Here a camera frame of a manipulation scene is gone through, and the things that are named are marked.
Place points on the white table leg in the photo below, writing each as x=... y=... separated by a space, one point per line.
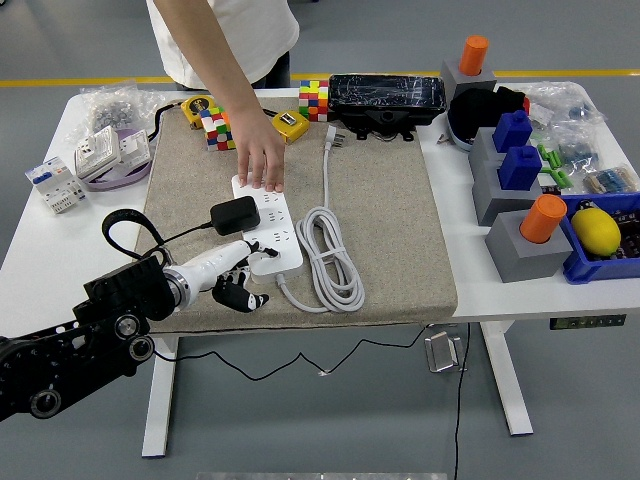
x=507 y=380
x=160 y=400

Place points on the person's right hand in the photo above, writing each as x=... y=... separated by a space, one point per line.
x=260 y=150

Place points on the clear bag of parts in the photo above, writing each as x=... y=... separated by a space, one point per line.
x=565 y=100

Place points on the grey socket block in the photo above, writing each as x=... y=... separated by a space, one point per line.
x=520 y=260
x=482 y=150
x=450 y=80
x=492 y=205

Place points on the black desk control panel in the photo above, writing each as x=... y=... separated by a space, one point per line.
x=587 y=322

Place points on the dark circuit board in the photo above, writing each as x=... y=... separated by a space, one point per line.
x=630 y=235

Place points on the white blue circuit breaker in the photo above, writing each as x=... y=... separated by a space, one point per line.
x=52 y=182

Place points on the clear bag blue components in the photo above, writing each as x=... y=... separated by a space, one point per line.
x=575 y=147

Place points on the black cracked case device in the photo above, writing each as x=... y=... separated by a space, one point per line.
x=385 y=95

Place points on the green plastic clip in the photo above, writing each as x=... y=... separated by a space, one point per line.
x=559 y=177
x=549 y=156

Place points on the yellow tape measure silver clip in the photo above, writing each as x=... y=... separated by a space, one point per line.
x=292 y=125

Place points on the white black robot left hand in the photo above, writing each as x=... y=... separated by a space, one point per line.
x=215 y=265

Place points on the white power strip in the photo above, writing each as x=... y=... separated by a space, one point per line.
x=290 y=250

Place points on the clear bag of resistors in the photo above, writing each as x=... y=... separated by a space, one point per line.
x=612 y=180

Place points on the blue square peg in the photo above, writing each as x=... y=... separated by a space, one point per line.
x=512 y=130
x=520 y=167

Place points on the white wall socket panel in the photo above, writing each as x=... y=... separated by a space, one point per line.
x=97 y=152
x=135 y=147

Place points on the grey-brown fabric mat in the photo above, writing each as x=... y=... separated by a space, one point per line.
x=390 y=225

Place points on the multicolour puzzle cube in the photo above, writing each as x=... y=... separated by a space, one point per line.
x=217 y=130
x=313 y=100

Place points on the yellow lemon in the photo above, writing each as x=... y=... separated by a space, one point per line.
x=595 y=232

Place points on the orange cylinder peg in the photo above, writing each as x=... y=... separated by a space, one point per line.
x=542 y=217
x=472 y=55

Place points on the person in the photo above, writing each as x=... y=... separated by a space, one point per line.
x=260 y=35

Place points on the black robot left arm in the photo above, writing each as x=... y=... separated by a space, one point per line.
x=75 y=350

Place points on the blue plastic bin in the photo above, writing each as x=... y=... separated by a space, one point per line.
x=580 y=270

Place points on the yellow tape measure black label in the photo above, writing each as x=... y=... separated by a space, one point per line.
x=195 y=107

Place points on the silver metal bracket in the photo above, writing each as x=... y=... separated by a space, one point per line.
x=442 y=352

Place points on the black fabric bundle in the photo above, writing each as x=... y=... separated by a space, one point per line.
x=475 y=110

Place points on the black plug adapter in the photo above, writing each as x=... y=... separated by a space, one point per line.
x=235 y=215

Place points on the clear bag metal parts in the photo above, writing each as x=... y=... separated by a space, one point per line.
x=112 y=112

